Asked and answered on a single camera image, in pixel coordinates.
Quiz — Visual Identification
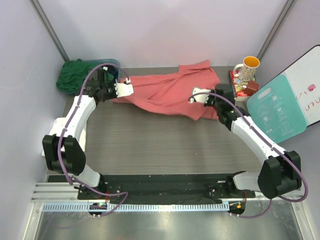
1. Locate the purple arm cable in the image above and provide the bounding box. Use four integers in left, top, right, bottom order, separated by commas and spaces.
57, 63, 132, 218
187, 91, 309, 219

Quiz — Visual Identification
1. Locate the white mug orange inside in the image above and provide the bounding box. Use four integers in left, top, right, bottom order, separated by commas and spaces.
232, 56, 260, 82

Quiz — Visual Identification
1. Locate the green t-shirt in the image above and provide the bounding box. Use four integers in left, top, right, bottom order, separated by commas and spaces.
56, 59, 96, 94

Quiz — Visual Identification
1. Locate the teal folding board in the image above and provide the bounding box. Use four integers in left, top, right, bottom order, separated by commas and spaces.
246, 74, 307, 144

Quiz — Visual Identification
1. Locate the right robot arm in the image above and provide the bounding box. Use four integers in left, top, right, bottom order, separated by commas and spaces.
204, 84, 302, 199

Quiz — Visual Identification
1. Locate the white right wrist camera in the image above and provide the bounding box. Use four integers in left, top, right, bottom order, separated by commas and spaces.
188, 87, 216, 105

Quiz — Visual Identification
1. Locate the aluminium rail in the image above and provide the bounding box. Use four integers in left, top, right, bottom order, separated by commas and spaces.
31, 179, 305, 213

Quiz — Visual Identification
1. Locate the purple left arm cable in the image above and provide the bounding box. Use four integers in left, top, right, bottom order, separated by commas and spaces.
57, 63, 132, 218

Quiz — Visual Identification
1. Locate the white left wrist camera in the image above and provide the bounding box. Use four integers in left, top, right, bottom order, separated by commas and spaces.
114, 78, 134, 98

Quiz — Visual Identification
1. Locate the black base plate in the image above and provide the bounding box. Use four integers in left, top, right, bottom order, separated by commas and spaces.
77, 174, 256, 204

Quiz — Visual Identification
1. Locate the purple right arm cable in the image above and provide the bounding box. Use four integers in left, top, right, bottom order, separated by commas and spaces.
187, 91, 309, 219

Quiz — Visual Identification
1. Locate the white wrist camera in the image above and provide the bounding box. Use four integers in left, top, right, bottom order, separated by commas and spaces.
114, 78, 134, 98
188, 87, 216, 105

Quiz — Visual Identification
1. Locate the red book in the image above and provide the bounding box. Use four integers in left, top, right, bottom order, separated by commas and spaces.
228, 70, 256, 102

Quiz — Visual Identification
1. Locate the pink t-shirt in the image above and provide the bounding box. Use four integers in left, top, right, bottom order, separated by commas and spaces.
112, 60, 220, 121

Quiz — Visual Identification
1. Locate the whiteboard with black frame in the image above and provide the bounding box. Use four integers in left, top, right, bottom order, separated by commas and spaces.
273, 45, 320, 128

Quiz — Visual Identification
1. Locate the blue plastic bin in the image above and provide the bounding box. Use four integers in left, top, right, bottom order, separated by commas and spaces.
84, 58, 121, 81

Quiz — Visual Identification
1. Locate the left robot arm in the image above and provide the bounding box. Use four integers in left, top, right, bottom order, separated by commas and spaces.
42, 66, 119, 200

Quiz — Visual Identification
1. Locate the small brown box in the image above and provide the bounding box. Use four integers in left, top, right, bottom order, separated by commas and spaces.
244, 81, 259, 96

